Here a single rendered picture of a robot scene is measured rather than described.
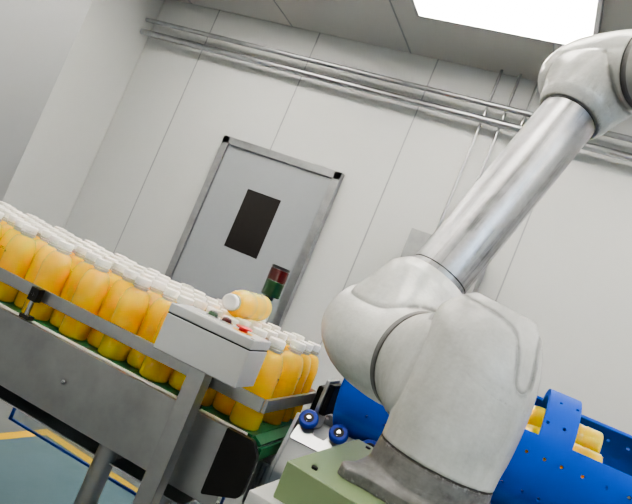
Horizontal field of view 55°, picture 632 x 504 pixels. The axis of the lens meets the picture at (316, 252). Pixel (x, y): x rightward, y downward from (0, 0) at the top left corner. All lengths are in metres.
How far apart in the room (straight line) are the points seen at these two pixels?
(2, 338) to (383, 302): 1.05
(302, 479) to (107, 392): 0.83
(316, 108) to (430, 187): 1.29
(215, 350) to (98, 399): 0.37
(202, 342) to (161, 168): 4.92
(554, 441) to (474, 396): 0.60
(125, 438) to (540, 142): 1.04
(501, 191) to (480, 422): 0.41
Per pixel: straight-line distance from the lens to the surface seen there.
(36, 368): 1.61
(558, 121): 1.09
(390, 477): 0.78
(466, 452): 0.76
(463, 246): 0.97
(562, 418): 1.36
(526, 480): 1.34
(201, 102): 6.14
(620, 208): 4.92
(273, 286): 1.92
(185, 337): 1.26
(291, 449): 1.42
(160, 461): 1.33
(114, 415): 1.48
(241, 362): 1.21
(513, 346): 0.77
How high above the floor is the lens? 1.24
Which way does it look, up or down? 3 degrees up
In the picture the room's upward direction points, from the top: 23 degrees clockwise
